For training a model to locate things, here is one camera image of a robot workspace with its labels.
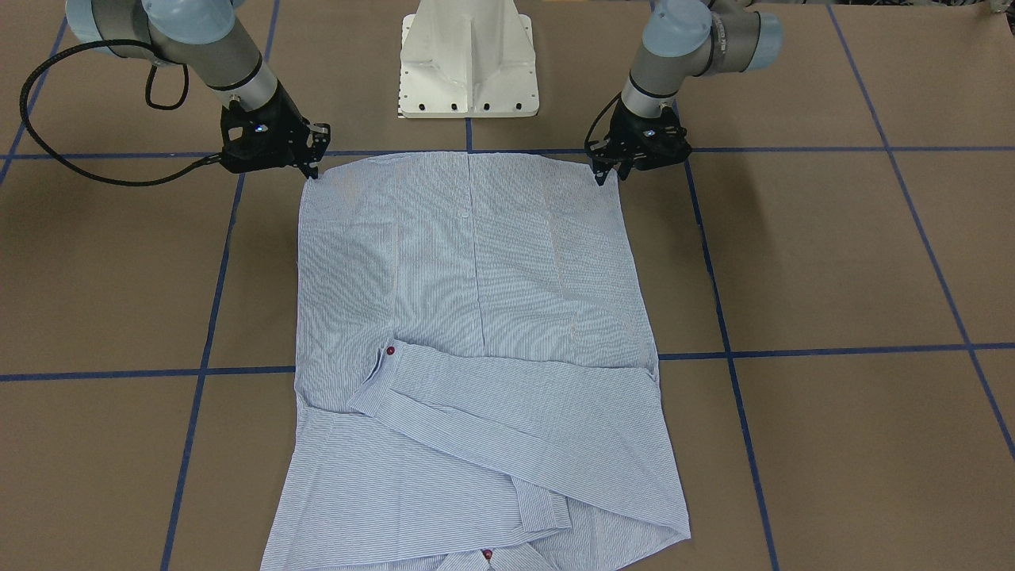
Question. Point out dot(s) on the blue striped button shirt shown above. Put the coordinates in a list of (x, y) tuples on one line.
[(476, 380)]

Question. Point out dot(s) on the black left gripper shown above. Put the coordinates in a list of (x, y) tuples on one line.
[(621, 129)]

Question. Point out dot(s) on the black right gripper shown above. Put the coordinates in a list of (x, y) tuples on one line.
[(290, 128)]

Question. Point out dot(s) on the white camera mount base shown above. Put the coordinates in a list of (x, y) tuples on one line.
[(467, 59)]

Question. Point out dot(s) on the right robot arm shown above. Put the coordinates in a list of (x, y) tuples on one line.
[(204, 36)]

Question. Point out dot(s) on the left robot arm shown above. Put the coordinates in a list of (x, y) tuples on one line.
[(684, 39)]

